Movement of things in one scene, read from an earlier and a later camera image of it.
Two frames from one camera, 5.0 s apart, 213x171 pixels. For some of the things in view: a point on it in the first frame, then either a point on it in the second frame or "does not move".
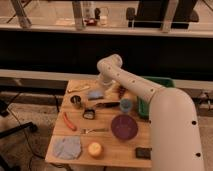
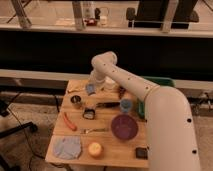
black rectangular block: x=143 y=153 does not move
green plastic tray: x=143 y=104 does not move
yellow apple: x=94 y=148 does not move
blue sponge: x=95 y=94 -> x=90 y=88
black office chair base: x=8 y=132 does not move
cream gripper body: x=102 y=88 -> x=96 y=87
